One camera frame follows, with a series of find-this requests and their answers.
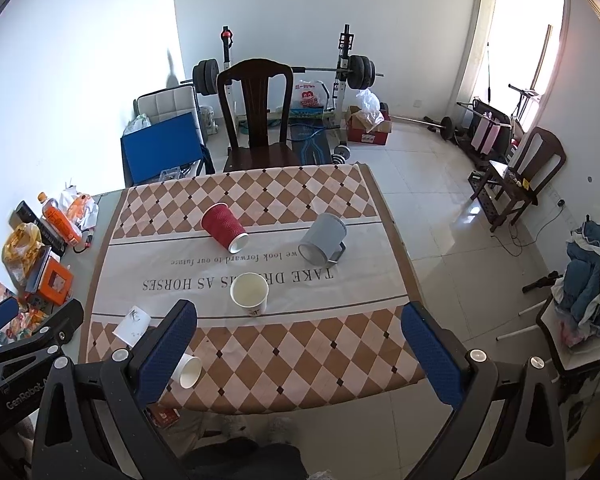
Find white padded chair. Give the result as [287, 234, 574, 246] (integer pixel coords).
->
[134, 85, 204, 132]

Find black chair with white cushion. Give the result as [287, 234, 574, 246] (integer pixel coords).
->
[535, 294, 600, 387]

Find white and orange snack bag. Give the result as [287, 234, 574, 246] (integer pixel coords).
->
[60, 186, 101, 233]

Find large white paper cup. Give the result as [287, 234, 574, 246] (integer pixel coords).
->
[229, 272, 270, 316]

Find orange drink bottle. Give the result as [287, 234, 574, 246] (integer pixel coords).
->
[36, 191, 83, 247]

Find barbell with black plates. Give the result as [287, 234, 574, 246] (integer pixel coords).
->
[180, 55, 387, 97]

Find yellow plastic bag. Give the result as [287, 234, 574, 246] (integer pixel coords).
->
[1, 222, 44, 282]

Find white barbell rack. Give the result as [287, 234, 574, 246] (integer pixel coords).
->
[220, 24, 357, 131]

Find small barbell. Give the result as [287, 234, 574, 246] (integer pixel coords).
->
[420, 116, 456, 142]

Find red cardboard box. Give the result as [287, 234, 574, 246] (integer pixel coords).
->
[345, 106, 392, 146]

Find long black box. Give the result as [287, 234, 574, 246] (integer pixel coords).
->
[15, 201, 67, 256]

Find drying rack with pink cloths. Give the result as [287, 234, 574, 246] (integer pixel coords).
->
[455, 99, 514, 170]

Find brown checkered tablecloth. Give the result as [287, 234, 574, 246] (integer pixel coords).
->
[78, 162, 427, 413]

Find blue patterned exercise mat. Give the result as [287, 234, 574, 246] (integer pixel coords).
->
[287, 121, 332, 166]

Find red packet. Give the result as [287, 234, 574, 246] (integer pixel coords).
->
[149, 406, 182, 427]

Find white paper scrap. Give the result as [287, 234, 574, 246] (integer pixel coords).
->
[114, 305, 152, 347]

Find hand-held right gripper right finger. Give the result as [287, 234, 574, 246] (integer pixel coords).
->
[401, 302, 567, 480]

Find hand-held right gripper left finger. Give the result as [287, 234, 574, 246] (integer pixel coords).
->
[32, 299, 198, 480]

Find blue board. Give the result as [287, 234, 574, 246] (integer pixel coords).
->
[121, 112, 207, 186]

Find orange box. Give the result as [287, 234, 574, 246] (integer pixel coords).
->
[36, 258, 75, 307]

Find black object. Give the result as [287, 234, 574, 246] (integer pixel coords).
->
[522, 271, 564, 294]

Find pile of clothes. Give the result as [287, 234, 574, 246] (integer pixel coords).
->
[551, 216, 600, 352]

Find small white paper cup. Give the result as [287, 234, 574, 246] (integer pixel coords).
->
[171, 353, 203, 389]

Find grey mug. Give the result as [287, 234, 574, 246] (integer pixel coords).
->
[298, 212, 348, 266]

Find red and white plastic bag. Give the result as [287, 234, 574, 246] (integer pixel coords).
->
[291, 79, 329, 111]

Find colourful snack packets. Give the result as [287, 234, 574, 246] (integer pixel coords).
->
[0, 280, 48, 347]

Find dark wooden chair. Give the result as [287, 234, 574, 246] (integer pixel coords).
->
[216, 58, 301, 173]
[482, 127, 567, 233]

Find red ribbed paper cup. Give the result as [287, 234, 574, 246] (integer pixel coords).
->
[201, 203, 248, 254]

